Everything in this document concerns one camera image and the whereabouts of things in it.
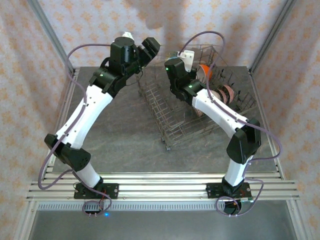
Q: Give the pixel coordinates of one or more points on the orange bowl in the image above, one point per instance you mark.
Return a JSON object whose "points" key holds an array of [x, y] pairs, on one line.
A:
{"points": [[207, 72]]}

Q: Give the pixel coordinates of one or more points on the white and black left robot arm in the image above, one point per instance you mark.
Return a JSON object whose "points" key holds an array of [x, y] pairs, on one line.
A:
{"points": [[85, 112]]}

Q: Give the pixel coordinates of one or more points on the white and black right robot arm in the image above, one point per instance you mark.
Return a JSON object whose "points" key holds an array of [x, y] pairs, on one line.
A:
{"points": [[217, 112]]}

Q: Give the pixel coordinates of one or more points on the small green circuit board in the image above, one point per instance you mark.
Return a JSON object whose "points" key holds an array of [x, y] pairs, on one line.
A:
{"points": [[247, 199]]}

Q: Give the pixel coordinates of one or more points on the grey metal panel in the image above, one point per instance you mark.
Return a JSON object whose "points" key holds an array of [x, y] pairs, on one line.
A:
{"points": [[162, 225]]}

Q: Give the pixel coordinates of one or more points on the aluminium frame post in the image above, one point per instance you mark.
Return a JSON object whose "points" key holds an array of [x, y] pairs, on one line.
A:
{"points": [[275, 32], [50, 32]]}

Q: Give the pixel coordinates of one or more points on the aluminium mounting rail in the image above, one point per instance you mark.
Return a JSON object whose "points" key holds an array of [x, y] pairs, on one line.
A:
{"points": [[162, 185]]}

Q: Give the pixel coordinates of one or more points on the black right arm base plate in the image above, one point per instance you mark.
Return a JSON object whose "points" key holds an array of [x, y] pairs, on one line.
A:
{"points": [[212, 191]]}

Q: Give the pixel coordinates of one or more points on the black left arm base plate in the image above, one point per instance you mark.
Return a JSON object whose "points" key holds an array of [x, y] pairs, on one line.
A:
{"points": [[113, 187]]}

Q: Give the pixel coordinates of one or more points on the aluminium frame beam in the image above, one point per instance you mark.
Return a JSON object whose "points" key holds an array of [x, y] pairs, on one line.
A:
{"points": [[25, 225], [301, 225]]}

